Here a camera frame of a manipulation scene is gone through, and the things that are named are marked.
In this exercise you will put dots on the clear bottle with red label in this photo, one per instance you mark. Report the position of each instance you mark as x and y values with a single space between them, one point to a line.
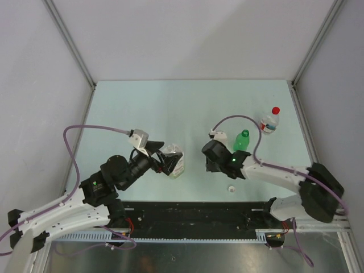
269 122

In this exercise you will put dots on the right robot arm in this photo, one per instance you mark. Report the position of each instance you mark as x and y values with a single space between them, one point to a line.
316 190

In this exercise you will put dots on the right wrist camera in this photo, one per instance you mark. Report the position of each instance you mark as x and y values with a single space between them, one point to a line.
219 136

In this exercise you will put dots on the red bottle cap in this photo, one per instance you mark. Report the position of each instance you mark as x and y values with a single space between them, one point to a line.
275 110

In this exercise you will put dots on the green plastic bottle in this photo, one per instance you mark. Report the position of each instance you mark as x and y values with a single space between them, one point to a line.
242 141

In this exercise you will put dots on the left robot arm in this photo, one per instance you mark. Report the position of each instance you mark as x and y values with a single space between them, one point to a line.
95 201

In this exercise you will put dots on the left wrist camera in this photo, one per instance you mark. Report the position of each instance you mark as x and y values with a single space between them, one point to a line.
138 138

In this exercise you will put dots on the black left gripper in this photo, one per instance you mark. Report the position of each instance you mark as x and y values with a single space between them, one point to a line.
169 161

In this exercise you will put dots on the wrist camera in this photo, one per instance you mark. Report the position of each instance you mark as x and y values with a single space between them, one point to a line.
138 138
219 136

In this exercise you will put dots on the grey slotted cable duct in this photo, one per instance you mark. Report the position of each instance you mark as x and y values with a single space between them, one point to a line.
101 235

